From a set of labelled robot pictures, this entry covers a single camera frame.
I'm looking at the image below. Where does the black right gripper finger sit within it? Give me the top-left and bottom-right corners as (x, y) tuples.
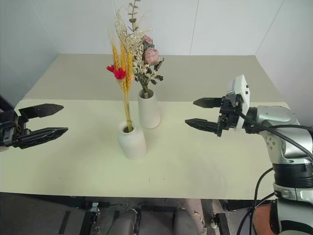
(185, 118), (220, 134)
(193, 97), (223, 109)

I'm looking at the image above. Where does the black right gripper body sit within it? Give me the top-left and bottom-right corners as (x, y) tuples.
(217, 94), (243, 138)

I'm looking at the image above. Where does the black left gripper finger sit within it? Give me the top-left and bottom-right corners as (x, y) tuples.
(18, 103), (64, 120)
(15, 127), (69, 150)

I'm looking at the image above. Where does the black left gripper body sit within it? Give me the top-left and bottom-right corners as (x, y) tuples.
(0, 110), (28, 147)

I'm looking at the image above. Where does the pink rose dried flower bouquet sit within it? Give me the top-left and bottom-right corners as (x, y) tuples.
(113, 0), (165, 95)

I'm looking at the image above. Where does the yellow wheat red flower bouquet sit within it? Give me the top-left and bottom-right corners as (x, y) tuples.
(106, 30), (134, 132)

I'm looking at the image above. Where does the tall white ceramic vase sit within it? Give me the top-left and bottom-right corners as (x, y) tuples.
(137, 89), (161, 129)

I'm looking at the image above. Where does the short white ceramic vase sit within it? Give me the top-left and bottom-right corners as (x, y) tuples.
(117, 121), (147, 161)

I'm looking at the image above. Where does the dark rounded robot leg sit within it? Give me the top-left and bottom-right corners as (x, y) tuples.
(111, 208), (142, 235)
(173, 198), (205, 235)

